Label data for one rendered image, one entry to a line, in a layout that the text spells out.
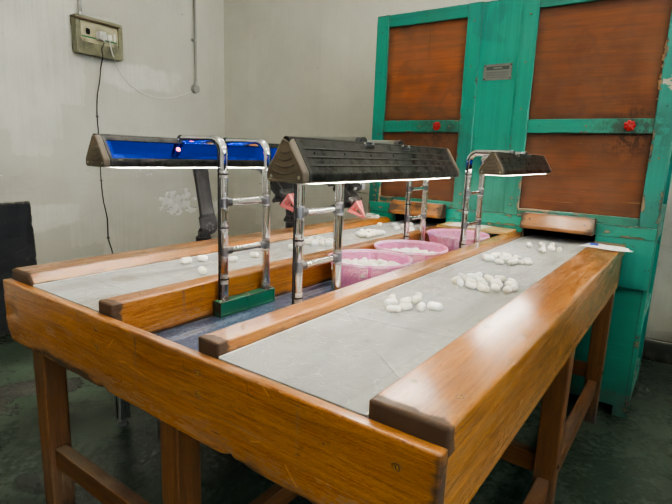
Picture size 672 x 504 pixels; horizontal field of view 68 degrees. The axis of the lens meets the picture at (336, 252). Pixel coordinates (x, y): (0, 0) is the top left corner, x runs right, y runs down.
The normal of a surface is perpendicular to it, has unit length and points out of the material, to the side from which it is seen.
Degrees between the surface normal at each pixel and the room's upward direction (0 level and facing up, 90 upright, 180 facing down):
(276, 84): 90
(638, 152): 90
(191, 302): 90
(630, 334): 90
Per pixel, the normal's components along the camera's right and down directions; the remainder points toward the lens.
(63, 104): 0.86, 0.13
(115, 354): -0.58, 0.14
